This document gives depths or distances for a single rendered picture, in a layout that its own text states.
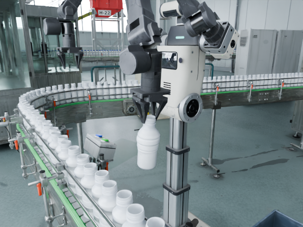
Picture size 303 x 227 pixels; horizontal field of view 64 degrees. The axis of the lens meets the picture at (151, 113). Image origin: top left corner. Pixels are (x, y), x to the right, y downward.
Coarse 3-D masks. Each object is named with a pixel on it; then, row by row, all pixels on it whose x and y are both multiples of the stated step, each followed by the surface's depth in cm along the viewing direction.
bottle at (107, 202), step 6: (108, 180) 61; (102, 186) 59; (108, 186) 62; (114, 186) 59; (102, 192) 59; (108, 192) 58; (114, 192) 59; (102, 198) 60; (108, 198) 59; (114, 198) 59; (102, 204) 59; (108, 204) 58; (114, 204) 59; (108, 210) 58; (108, 216) 59; (102, 222) 60
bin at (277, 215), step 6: (276, 210) 83; (270, 216) 81; (276, 216) 83; (282, 216) 81; (288, 216) 80; (258, 222) 77; (264, 222) 79; (270, 222) 82; (276, 222) 83; (282, 222) 81; (288, 222) 80; (294, 222) 78; (300, 222) 77
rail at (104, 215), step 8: (40, 136) 105; (48, 160) 99; (64, 168) 79; (72, 176) 73; (80, 184) 69; (72, 192) 77; (96, 208) 60; (88, 216) 67; (104, 216) 57; (96, 224) 63; (112, 224) 53
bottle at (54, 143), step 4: (52, 132) 95; (56, 132) 96; (60, 132) 95; (52, 136) 94; (56, 136) 94; (52, 140) 94; (56, 140) 94; (52, 144) 94; (56, 144) 94; (52, 148) 94; (52, 156) 95; (52, 160) 95; (56, 160) 95; (52, 168) 97
